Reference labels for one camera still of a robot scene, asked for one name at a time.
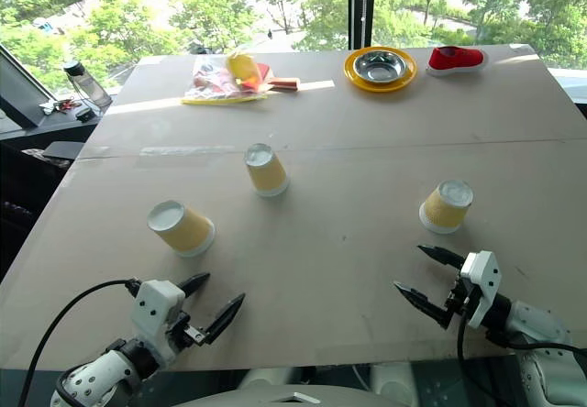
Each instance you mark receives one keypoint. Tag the clear plastic bag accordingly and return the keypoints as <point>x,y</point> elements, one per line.
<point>208,84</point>

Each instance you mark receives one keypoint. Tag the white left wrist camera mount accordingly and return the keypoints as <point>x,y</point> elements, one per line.
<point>153,304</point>

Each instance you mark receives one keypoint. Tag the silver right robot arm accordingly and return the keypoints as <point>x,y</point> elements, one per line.
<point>539,329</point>

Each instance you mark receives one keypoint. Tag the yellow paper cup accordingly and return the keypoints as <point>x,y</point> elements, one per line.
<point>445,212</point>
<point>267,173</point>
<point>183,230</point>

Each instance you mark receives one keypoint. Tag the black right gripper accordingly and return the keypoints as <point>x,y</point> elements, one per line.
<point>461,298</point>

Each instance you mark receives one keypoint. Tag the dark window frame post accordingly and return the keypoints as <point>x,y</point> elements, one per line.
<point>362,3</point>

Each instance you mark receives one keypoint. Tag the black side ledge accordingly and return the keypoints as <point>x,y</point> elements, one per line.
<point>41,127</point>

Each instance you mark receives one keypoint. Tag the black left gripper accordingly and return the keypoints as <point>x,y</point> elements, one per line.
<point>182,329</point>

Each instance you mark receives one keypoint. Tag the yellow plastic plate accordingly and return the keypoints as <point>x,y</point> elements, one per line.
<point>353,77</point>

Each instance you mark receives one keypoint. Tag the clear water bottle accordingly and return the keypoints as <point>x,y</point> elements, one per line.
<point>87,84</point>

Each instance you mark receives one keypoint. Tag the bunch of keys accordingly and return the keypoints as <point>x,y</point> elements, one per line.
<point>62,104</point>

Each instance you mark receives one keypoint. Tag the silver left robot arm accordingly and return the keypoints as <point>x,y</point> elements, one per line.
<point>98,376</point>

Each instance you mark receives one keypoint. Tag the dark flat pad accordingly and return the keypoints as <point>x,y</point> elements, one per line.
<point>64,149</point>

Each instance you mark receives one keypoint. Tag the yellow toy in bag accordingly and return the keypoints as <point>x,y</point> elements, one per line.
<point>240,68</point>

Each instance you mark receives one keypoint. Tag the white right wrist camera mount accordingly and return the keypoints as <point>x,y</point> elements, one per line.
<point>483,283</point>

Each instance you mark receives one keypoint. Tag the red canvas shoe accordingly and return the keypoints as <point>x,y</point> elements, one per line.
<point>456,58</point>

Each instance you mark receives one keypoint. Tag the small black device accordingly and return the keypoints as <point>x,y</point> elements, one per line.
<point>84,113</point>

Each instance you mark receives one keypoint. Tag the silver robot torso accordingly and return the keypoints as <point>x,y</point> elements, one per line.
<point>275,395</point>

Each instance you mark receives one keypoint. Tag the red table tennis paddle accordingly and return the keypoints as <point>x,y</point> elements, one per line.
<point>284,84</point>

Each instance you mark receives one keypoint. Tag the stainless steel bowl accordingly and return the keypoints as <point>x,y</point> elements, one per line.
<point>380,67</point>

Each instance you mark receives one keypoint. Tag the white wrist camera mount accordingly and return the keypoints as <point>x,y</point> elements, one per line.
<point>153,304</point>
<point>483,283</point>

